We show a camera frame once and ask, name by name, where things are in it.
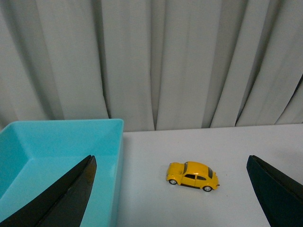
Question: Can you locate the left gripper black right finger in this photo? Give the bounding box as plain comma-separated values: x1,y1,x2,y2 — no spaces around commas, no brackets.
246,155,303,227

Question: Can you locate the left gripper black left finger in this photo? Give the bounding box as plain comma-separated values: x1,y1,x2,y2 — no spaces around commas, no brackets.
0,155,97,227

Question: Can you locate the yellow beetle toy car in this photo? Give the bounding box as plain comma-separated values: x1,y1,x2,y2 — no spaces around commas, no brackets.
166,161,220,192

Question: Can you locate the turquoise plastic bin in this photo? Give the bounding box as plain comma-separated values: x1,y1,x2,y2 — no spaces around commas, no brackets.
0,119,124,227

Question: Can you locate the grey pleated curtain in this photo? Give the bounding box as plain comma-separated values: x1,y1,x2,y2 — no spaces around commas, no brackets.
0,0,303,131

